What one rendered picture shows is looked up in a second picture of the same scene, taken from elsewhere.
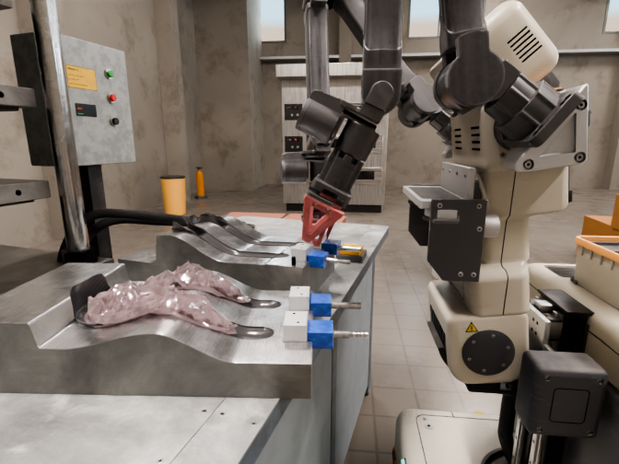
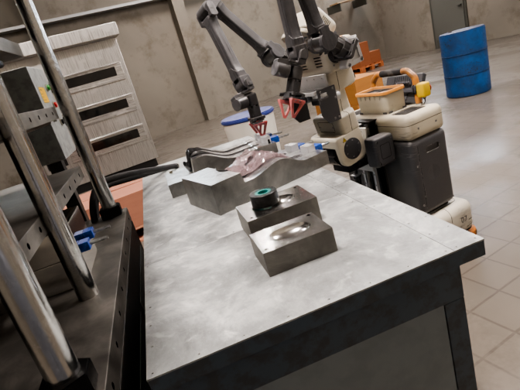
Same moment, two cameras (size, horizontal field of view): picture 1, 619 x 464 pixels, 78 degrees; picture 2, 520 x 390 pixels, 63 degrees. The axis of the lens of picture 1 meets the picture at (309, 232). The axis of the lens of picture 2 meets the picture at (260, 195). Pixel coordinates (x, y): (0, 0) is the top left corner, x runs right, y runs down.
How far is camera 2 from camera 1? 1.29 m
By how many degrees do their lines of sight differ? 29
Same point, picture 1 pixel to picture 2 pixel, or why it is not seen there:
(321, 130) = (286, 72)
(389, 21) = (296, 27)
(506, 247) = (342, 103)
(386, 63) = (300, 42)
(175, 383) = (290, 176)
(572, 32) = not seen: outside the picture
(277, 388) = (319, 163)
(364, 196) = (137, 155)
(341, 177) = (297, 88)
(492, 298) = (347, 124)
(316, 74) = (228, 51)
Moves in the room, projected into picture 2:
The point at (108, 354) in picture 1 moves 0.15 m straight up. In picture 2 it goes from (268, 174) to (256, 133)
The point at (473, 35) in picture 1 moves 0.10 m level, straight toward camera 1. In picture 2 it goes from (324, 27) to (333, 23)
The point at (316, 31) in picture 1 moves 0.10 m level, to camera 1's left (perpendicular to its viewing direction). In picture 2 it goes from (217, 29) to (199, 34)
